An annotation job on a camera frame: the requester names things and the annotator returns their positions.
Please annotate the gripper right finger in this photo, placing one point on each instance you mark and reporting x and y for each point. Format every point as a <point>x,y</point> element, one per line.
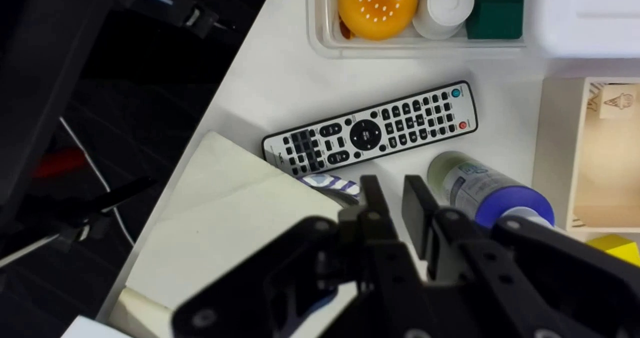
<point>550,278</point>

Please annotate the cream cloth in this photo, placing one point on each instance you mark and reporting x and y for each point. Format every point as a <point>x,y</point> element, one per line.
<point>220,218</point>

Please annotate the bottle with blue cap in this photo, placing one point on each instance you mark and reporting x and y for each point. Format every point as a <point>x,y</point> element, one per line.
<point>487,190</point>

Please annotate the wooden box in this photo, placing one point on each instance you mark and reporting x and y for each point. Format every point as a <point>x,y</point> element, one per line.
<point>555,142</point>

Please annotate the yellow block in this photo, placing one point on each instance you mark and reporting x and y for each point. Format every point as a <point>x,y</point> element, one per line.
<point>617,248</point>

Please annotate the white plastic cup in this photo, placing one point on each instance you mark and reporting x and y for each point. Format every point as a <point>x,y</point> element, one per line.
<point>442,5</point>

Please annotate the clear plastic tray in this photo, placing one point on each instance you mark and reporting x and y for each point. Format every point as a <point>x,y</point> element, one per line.
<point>320,32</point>

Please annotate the white box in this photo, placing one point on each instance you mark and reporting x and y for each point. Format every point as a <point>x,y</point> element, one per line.
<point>585,12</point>

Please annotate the yellow toy bun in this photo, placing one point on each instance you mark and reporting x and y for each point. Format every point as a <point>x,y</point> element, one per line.
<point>377,5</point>

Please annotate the green block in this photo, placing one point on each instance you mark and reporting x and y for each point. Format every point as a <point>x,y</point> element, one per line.
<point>496,16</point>

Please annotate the grey remote control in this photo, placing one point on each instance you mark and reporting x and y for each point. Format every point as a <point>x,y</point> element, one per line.
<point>370,133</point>

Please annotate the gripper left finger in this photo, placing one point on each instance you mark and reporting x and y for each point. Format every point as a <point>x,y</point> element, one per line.
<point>280,278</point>

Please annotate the purple and white patterned packet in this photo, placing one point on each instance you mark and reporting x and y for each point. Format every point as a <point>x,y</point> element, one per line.
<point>330,183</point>

